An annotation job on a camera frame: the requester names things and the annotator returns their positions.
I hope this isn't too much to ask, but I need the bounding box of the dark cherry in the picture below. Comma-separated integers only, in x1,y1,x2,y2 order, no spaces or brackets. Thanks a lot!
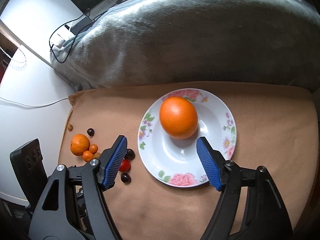
124,148,136,160
87,128,95,137
120,172,131,184

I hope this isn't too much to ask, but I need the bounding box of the white charging cable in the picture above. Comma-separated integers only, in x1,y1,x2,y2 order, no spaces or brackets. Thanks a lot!
0,96,70,108

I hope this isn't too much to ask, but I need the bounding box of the dark cherry front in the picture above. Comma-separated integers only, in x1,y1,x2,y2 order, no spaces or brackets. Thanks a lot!
120,172,131,184

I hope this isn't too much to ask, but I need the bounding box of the black power adapter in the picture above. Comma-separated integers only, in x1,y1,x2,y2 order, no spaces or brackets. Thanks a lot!
70,16,93,35

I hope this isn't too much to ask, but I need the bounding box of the small brown longan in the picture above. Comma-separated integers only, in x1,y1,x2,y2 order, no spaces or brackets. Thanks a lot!
67,124,73,131

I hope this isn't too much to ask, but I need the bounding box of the grey plush back cushion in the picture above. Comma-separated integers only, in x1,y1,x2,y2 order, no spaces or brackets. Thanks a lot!
50,0,319,92

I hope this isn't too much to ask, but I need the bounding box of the mottled mandarin orange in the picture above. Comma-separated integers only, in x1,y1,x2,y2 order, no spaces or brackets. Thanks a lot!
70,134,89,156

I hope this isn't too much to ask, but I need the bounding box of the red cherry tomato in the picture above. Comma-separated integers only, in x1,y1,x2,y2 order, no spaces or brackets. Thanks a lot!
119,159,131,172

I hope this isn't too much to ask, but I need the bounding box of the small kumquat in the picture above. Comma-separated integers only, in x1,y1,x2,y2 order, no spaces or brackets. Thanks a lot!
88,144,98,154
82,150,94,163

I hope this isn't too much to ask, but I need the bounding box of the black power cable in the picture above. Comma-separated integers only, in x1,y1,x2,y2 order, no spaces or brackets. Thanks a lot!
48,0,133,65

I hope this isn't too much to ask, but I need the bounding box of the brown longan fruit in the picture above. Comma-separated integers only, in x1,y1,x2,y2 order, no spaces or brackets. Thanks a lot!
93,152,101,159

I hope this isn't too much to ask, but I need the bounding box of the white floral ceramic plate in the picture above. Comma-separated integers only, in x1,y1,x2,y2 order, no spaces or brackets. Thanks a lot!
137,88,237,188

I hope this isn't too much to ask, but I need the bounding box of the large smooth orange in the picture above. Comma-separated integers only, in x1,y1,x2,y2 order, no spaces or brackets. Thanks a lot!
159,96,198,140

